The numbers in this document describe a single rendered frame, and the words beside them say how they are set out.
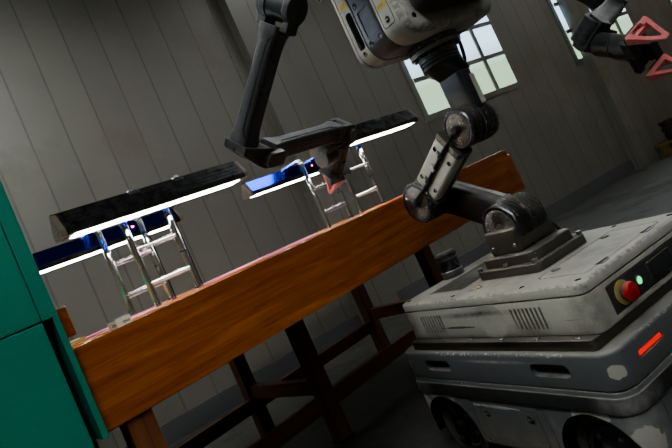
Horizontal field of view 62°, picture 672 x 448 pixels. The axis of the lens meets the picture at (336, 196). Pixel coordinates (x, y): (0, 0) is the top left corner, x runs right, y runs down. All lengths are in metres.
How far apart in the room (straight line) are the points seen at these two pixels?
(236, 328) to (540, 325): 0.71
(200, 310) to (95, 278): 2.18
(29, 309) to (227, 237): 2.55
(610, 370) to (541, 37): 5.06
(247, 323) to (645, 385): 0.88
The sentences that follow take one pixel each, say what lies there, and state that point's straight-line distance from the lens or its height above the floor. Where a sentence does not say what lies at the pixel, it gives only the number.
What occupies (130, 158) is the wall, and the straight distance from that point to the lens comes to 3.71.
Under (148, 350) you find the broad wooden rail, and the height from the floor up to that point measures 0.69.
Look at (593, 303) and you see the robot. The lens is 1.24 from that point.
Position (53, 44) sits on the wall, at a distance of 3.95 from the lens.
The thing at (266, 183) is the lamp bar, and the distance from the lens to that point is 2.64.
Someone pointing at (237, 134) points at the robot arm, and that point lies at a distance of 1.44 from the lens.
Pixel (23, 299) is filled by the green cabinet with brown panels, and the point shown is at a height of 0.89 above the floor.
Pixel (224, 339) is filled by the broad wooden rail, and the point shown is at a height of 0.63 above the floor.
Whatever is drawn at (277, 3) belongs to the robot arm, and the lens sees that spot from 1.38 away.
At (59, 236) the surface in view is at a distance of 1.67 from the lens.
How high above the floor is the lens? 0.79
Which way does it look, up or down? 2 degrees up
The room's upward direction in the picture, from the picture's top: 24 degrees counter-clockwise
